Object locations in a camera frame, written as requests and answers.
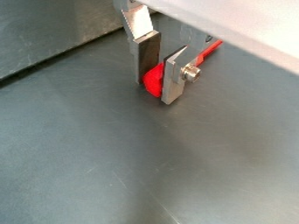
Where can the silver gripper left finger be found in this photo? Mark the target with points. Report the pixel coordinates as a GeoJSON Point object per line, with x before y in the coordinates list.
{"type": "Point", "coordinates": [144, 39]}

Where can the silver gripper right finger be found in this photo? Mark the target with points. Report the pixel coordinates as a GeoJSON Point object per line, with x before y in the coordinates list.
{"type": "Point", "coordinates": [180, 69]}

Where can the red peg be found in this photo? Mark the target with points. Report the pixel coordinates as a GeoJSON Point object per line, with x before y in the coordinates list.
{"type": "Point", "coordinates": [153, 77]}

